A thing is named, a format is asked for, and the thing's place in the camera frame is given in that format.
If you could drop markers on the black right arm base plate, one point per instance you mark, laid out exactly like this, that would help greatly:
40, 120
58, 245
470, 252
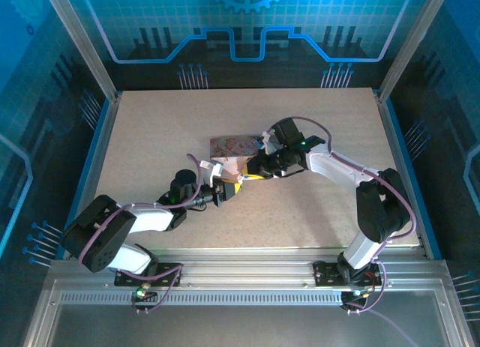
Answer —
326, 274

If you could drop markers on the aluminium mounting rail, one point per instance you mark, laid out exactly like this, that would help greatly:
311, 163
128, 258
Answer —
243, 266

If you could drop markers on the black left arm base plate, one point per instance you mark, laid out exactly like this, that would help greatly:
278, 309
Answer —
168, 274

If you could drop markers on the aluminium frame post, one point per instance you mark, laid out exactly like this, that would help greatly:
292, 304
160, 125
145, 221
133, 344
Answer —
408, 43
80, 41

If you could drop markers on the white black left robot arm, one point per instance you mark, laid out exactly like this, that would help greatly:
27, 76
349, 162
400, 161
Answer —
146, 219

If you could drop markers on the pink illustrated bag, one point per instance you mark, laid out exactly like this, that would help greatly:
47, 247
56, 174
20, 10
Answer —
232, 146

